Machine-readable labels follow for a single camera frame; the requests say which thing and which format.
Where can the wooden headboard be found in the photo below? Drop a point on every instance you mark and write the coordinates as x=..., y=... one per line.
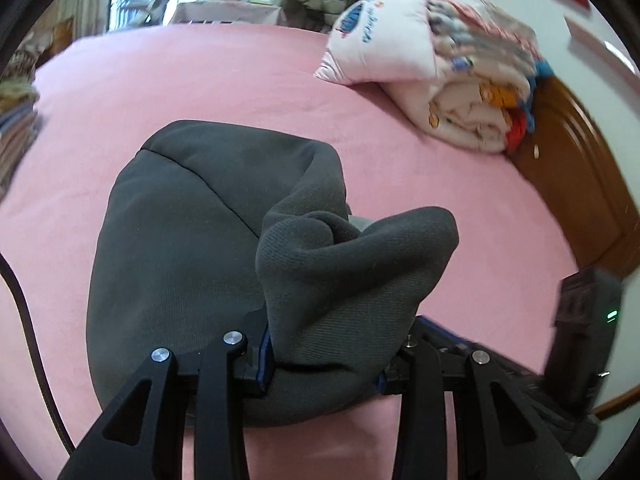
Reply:
x=575, y=185

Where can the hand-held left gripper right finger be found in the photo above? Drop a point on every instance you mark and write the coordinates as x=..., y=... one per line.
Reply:
x=395, y=380

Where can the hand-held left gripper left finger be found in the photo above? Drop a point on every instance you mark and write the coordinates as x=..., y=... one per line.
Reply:
x=265, y=365

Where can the pink printed pillow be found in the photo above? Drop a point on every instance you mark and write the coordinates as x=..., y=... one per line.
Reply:
x=380, y=35

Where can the pink bed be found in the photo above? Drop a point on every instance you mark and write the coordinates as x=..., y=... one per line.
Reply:
x=225, y=75

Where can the folded patterned quilt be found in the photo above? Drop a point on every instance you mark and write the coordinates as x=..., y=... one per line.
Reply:
x=475, y=100

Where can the stack of folded clothes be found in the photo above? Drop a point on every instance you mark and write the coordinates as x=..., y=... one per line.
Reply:
x=15, y=125

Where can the dark grey sweatshirt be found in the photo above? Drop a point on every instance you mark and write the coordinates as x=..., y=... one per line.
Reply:
x=180, y=240

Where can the white storage box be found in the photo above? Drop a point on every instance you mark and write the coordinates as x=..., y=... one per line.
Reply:
x=225, y=12

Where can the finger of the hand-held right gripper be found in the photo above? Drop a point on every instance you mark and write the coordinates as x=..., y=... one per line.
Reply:
x=505, y=362

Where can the white wall shelf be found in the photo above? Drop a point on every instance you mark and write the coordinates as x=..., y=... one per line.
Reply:
x=600, y=42

